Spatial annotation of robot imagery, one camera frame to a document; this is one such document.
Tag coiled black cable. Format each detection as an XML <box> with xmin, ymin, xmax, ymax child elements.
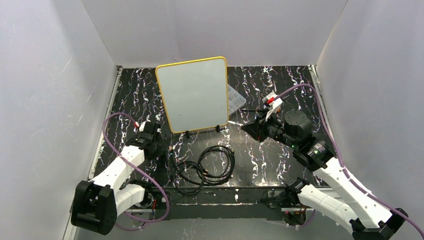
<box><xmin>168</xmin><ymin>145</ymin><xmax>236</xmax><ymax>196</ymax></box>

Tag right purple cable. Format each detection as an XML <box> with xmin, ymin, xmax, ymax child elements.
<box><xmin>271</xmin><ymin>83</ymin><xmax>424</xmax><ymax>239</ymax></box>

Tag black white marker pen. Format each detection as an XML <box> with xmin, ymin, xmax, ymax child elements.
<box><xmin>227</xmin><ymin>120</ymin><xmax>245</xmax><ymax>127</ymax></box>

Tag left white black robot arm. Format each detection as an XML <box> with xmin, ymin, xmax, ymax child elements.
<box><xmin>70</xmin><ymin>121</ymin><xmax>166</xmax><ymax>235</ymax></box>

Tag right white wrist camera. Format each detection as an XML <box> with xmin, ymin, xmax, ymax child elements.
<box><xmin>262</xmin><ymin>91</ymin><xmax>283</xmax><ymax>122</ymax></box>

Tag yellow framed whiteboard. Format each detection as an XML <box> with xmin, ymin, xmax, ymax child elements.
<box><xmin>155</xmin><ymin>56</ymin><xmax>229</xmax><ymax>134</ymax></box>

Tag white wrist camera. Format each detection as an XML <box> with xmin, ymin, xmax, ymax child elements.
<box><xmin>262</xmin><ymin>91</ymin><xmax>283</xmax><ymax>122</ymax></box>
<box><xmin>134</xmin><ymin>120</ymin><xmax>162</xmax><ymax>134</ymax></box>

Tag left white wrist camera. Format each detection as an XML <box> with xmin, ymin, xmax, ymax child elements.
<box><xmin>134</xmin><ymin>120</ymin><xmax>162</xmax><ymax>134</ymax></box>

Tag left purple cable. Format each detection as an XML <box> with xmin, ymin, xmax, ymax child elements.
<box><xmin>102</xmin><ymin>112</ymin><xmax>171</xmax><ymax>232</ymax></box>

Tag yellow handled screwdriver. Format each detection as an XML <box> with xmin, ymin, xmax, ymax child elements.
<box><xmin>280</xmin><ymin>95</ymin><xmax>289</xmax><ymax>101</ymax></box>

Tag orange handled screwdriver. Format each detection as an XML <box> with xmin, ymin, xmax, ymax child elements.
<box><xmin>240</xmin><ymin>107</ymin><xmax>281</xmax><ymax>113</ymax></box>

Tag clear plastic screw box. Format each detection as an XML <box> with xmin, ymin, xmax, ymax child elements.
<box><xmin>227</xmin><ymin>84</ymin><xmax>247</xmax><ymax>116</ymax></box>

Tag aluminium front rail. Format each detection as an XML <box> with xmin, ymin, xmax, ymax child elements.
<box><xmin>62</xmin><ymin>187</ymin><xmax>377</xmax><ymax>240</ymax></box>

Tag purple cable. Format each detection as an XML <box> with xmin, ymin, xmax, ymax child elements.
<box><xmin>271</xmin><ymin>83</ymin><xmax>424</xmax><ymax>239</ymax></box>
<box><xmin>102</xmin><ymin>112</ymin><xmax>171</xmax><ymax>232</ymax></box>

